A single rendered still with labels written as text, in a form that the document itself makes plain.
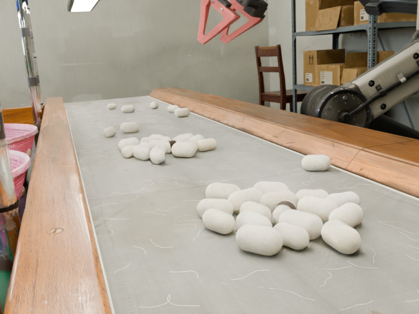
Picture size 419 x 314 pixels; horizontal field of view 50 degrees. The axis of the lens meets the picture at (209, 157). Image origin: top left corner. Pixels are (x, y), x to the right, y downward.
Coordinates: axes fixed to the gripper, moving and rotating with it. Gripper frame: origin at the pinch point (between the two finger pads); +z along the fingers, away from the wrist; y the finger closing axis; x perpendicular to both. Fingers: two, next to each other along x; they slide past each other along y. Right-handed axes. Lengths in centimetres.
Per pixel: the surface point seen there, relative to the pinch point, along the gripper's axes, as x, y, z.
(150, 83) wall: 165, 369, 181
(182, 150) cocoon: -11.3, -17.6, 11.2
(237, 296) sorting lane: -28, -50, -1
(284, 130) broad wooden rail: -19.8, -4.6, 3.3
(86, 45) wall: 233, 327, 178
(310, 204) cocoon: -28.3, -36.8, -3.4
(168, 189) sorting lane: -16.0, -31.2, 8.9
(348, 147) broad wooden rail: -28.4, -16.5, -4.2
